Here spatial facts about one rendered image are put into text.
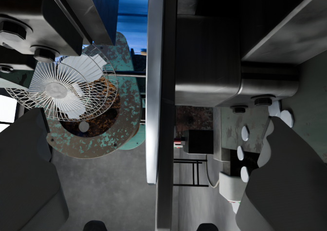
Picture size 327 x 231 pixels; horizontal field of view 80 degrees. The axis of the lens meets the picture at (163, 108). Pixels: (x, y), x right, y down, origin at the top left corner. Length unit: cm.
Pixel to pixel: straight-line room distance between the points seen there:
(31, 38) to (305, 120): 30
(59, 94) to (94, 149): 64
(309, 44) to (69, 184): 748
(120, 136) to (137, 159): 534
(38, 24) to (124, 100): 136
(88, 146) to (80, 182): 581
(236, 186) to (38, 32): 43
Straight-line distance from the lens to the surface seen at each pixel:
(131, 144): 329
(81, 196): 748
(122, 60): 167
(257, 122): 30
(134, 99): 157
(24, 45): 32
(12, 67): 40
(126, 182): 705
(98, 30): 32
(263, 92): 21
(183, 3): 29
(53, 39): 28
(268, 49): 19
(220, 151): 46
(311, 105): 22
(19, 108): 611
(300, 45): 19
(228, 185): 47
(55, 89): 112
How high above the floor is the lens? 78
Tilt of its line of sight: 1 degrees down
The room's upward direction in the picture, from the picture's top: 88 degrees counter-clockwise
